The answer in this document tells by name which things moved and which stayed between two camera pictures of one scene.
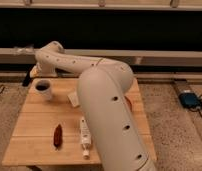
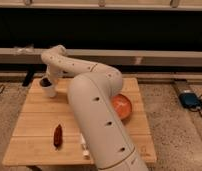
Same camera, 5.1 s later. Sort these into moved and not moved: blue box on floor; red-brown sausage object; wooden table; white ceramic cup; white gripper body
Moved: white ceramic cup; white gripper body
Not moved: wooden table; blue box on floor; red-brown sausage object
